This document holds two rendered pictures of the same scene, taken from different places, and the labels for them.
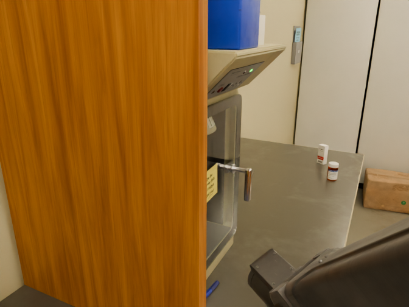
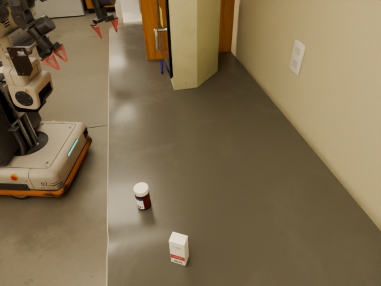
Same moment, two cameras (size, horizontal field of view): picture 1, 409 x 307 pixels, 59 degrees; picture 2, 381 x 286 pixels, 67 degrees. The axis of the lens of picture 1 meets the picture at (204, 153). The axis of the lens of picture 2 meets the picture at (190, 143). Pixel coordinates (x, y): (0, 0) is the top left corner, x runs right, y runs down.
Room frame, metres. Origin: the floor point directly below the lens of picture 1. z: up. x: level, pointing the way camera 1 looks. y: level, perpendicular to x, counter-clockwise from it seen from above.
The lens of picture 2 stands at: (1.89, -0.75, 1.60)
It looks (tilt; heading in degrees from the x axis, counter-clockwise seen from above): 40 degrees down; 143
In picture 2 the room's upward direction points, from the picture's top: 1 degrees counter-clockwise
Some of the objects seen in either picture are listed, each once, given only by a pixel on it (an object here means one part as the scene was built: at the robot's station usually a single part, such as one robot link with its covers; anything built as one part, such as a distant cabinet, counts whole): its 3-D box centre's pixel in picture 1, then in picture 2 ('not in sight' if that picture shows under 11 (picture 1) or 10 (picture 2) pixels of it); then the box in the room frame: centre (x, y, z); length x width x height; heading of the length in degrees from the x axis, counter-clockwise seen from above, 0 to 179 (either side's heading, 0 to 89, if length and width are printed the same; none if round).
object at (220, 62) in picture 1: (238, 71); not in sight; (0.75, -0.07, 1.46); 0.32 x 0.11 x 0.10; 154
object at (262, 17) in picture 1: (249, 30); not in sight; (0.80, -0.10, 1.54); 0.05 x 0.05 x 0.06; 65
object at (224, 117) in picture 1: (214, 187); (163, 24); (0.77, -0.02, 1.19); 0.30 x 0.01 x 0.40; 154
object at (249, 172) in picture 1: (241, 183); (160, 38); (0.85, -0.10, 1.17); 0.05 x 0.03 x 0.10; 64
